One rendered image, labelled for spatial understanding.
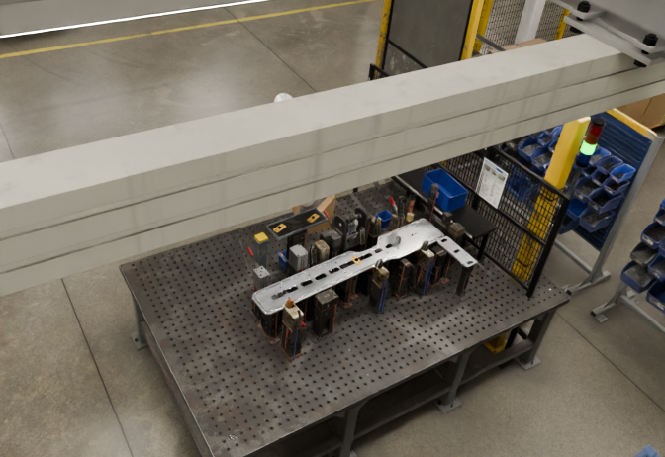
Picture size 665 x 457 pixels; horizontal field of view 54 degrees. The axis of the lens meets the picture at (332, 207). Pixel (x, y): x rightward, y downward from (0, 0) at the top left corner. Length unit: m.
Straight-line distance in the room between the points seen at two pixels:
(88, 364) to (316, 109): 4.22
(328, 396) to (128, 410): 1.46
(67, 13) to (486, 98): 0.86
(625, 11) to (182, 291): 3.51
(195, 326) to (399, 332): 1.25
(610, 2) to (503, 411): 3.89
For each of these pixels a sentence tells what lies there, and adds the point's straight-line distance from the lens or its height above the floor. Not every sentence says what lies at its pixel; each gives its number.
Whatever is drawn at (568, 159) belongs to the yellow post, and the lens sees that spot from 4.09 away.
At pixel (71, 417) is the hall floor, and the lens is 4.69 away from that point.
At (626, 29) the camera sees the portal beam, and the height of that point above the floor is 3.41.
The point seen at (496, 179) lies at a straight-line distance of 4.42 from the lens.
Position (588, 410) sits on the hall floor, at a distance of 5.10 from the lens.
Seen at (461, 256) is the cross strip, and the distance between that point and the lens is 4.29.
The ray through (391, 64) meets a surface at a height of 0.83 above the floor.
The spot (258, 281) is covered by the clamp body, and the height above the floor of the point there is 1.02.
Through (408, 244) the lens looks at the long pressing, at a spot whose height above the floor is 1.00.
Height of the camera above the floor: 3.80
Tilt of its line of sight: 39 degrees down
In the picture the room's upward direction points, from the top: 6 degrees clockwise
